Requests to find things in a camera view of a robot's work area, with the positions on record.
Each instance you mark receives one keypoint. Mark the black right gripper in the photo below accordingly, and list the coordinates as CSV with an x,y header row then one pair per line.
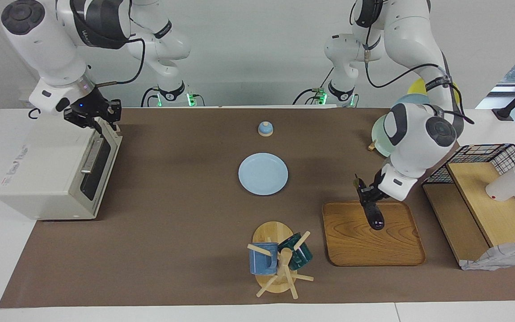
x,y
90,109

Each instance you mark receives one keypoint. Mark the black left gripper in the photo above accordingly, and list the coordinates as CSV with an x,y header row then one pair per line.
x,y
373,190

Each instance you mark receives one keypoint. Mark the dark purple eggplant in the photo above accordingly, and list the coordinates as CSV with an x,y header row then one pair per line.
x,y
377,221

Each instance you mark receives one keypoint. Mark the beige toaster oven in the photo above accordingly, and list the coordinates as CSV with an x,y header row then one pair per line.
x,y
47,170

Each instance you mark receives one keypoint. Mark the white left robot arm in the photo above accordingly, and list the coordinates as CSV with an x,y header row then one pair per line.
x,y
409,134

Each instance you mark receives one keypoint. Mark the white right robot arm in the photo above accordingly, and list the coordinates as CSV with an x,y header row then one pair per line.
x,y
52,49

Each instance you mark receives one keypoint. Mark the wooden serving tray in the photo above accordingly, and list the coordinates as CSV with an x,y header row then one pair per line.
x,y
373,246

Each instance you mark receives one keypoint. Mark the wooden plate rack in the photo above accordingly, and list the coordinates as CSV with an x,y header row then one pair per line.
x,y
372,145

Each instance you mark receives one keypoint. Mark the pale green plate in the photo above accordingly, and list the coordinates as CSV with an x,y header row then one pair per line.
x,y
380,134

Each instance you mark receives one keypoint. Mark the dark green mug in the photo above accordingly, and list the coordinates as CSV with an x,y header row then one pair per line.
x,y
300,255

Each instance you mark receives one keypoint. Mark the wooden mug tree stand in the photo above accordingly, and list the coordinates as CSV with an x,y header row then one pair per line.
x,y
272,232

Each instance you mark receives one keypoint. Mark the light blue plate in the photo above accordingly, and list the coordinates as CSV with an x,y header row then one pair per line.
x,y
404,99
263,174

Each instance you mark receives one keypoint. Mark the yellow plate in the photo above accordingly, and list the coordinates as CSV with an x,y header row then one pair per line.
x,y
418,87

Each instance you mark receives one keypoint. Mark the blue mug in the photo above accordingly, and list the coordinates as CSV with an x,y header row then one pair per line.
x,y
262,261

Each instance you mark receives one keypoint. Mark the brown table mat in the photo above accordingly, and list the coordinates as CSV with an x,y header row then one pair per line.
x,y
172,246

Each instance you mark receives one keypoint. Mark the white cup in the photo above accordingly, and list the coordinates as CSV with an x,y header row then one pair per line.
x,y
508,185

